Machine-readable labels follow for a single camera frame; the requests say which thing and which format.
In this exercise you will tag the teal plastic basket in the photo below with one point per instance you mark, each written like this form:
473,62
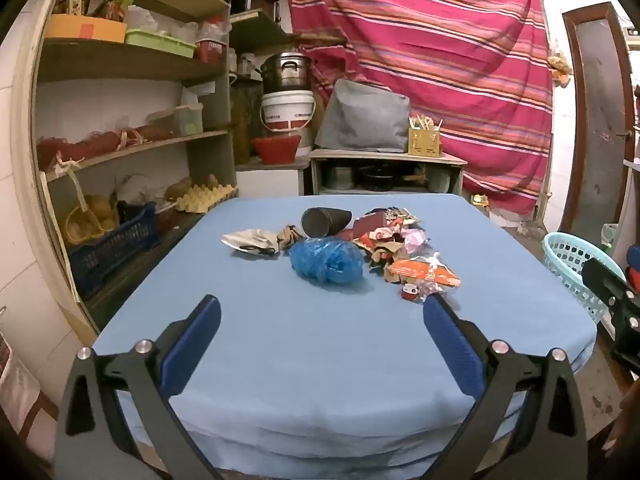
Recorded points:
567,260

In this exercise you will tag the orange snack packet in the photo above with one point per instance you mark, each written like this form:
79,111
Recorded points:
425,271

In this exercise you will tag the black pan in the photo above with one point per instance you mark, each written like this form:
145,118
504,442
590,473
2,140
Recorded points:
377,179

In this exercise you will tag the steel cooking pot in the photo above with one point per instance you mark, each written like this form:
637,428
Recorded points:
285,72

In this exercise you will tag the pink crumpled wrapper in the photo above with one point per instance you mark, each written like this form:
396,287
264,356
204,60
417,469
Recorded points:
415,241

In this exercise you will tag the dark oil bottles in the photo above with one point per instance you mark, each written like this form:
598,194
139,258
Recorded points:
245,120

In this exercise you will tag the small red white cap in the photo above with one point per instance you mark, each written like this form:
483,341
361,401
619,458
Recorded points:
409,292

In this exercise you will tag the red plastic jar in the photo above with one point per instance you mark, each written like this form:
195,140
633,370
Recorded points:
211,47

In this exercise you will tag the brown crumpled paper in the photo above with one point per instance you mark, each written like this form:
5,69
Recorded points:
289,235

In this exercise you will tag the yellow wicker basket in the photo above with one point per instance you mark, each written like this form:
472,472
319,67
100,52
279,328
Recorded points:
87,225

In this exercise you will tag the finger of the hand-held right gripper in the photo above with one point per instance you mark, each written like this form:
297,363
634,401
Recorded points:
600,277

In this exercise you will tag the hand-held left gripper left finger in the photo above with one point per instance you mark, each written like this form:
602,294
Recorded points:
192,345

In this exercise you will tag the grey fabric cover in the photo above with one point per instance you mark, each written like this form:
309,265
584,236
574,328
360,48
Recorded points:
365,117

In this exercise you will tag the yellow toy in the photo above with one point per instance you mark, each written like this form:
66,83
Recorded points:
480,200

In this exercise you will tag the red woven basket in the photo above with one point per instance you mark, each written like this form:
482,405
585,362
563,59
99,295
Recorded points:
276,150

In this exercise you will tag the black paper cup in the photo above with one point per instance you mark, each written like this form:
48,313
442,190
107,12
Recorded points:
320,221

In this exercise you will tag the wooden door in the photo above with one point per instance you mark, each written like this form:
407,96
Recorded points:
600,110

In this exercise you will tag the orange box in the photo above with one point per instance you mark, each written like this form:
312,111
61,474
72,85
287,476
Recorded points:
85,29

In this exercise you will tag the wooden shelf unit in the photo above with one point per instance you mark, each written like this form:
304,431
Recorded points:
125,57

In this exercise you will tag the yellow egg carton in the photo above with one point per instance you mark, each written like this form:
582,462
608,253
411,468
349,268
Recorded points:
205,199

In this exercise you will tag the pile of potatoes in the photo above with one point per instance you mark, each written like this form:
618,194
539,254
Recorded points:
180,189

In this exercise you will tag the hanging plastic bag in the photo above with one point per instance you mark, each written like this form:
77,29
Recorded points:
560,67

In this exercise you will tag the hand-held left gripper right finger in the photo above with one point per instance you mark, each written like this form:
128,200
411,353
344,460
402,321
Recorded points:
452,345

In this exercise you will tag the dark red cardboard box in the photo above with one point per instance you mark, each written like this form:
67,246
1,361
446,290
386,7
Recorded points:
367,222

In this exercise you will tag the blue tablecloth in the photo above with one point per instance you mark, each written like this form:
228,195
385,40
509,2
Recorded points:
300,335

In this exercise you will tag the low grey cabinet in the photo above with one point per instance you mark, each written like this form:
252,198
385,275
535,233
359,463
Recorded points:
385,157

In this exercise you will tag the patterned foil packet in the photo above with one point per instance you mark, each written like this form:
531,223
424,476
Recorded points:
400,216

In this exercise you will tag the blue plastic bag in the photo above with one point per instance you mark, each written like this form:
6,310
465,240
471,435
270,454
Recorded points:
325,260

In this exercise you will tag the person's right hand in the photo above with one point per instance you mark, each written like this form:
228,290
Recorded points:
631,410

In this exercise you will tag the blue plastic crate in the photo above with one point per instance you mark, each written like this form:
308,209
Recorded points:
115,247

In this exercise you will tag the green plastic tray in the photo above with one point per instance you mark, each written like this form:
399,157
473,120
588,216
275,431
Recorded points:
160,44

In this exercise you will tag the white cabinet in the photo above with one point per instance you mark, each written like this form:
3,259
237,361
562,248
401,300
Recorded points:
265,180

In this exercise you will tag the yellow utensil holder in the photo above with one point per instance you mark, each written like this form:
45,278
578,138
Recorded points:
424,141

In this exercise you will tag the white cloth pouch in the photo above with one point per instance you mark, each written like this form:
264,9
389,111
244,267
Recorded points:
245,239

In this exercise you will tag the clear plastic container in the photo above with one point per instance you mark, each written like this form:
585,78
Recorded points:
182,120

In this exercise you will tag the red striped cloth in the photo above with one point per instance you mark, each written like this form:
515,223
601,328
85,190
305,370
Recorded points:
425,35

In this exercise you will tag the red mesh bags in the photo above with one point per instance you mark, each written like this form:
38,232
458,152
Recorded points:
85,145

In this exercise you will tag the red printed wrapper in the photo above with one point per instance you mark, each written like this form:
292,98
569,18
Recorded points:
377,237

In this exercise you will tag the white plastic bucket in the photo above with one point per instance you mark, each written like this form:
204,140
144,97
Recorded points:
287,110

